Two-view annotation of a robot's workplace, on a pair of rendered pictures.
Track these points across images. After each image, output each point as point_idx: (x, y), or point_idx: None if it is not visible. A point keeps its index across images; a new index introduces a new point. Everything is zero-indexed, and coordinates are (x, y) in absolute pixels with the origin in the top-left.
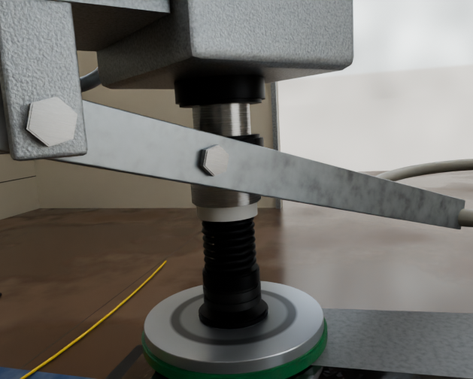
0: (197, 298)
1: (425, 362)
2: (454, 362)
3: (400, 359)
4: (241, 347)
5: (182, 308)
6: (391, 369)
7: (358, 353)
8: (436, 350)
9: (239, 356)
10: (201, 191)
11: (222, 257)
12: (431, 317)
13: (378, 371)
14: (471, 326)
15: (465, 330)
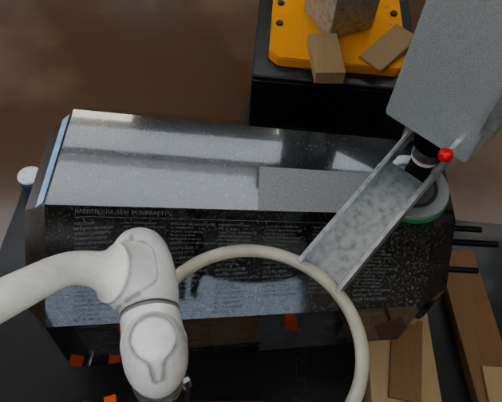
0: (433, 196)
1: (333, 177)
2: (322, 177)
3: (341, 178)
4: (397, 163)
5: (435, 187)
6: (345, 172)
7: (356, 180)
8: (327, 184)
9: (396, 158)
10: None
11: None
12: (325, 206)
13: (349, 171)
14: (310, 200)
15: (314, 197)
